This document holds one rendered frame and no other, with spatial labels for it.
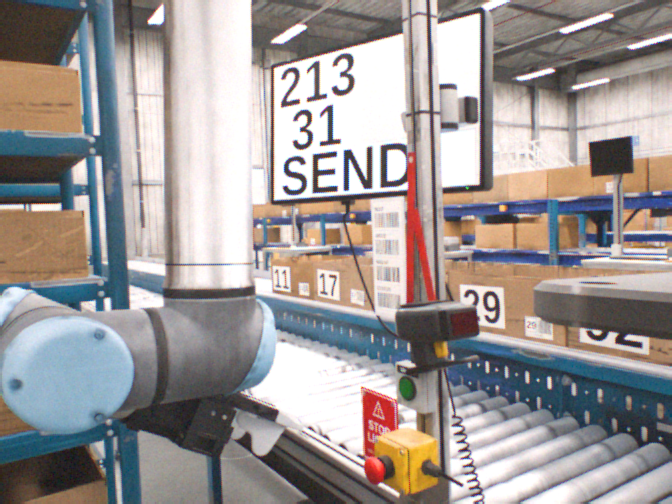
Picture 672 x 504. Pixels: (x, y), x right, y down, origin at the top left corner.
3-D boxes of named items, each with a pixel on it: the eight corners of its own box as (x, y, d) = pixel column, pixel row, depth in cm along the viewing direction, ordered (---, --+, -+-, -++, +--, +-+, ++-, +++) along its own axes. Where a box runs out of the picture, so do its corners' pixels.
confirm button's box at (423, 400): (393, 404, 89) (391, 362, 89) (408, 400, 91) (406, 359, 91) (422, 416, 84) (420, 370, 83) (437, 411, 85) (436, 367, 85)
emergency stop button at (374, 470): (361, 481, 85) (359, 454, 84) (384, 473, 87) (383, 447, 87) (377, 491, 81) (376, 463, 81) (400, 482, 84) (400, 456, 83)
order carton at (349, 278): (313, 302, 234) (312, 261, 233) (371, 295, 250) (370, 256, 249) (370, 313, 201) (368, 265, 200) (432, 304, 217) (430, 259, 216)
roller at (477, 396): (314, 454, 124) (313, 432, 124) (480, 405, 152) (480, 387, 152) (326, 462, 120) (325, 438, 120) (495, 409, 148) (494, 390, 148)
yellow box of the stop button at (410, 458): (367, 483, 87) (365, 437, 87) (409, 468, 92) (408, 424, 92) (431, 523, 75) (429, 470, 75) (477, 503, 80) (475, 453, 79)
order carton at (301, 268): (271, 294, 267) (269, 258, 266) (323, 288, 283) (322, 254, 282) (314, 302, 234) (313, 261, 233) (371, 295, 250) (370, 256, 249)
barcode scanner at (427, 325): (454, 383, 73) (444, 302, 74) (397, 376, 83) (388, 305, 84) (489, 374, 77) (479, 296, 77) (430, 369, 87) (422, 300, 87)
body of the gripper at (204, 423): (200, 442, 72) (111, 415, 66) (228, 378, 74) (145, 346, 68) (225, 461, 66) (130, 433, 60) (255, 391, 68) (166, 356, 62)
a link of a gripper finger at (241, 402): (266, 419, 72) (204, 395, 69) (272, 405, 72) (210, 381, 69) (277, 426, 67) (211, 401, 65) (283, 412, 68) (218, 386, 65)
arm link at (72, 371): (162, 313, 47) (122, 300, 58) (2, 324, 41) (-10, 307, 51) (162, 425, 48) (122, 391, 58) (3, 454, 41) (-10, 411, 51)
